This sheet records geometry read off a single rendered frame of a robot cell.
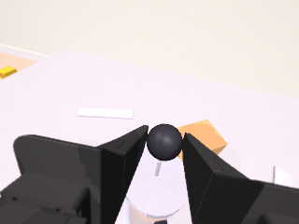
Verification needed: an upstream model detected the glass french press with black knob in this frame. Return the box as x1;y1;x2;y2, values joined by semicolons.
122;123;188;224

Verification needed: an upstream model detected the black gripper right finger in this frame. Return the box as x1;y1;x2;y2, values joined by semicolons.
182;133;299;224

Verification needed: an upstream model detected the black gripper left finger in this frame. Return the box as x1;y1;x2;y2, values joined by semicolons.
13;125;149;224

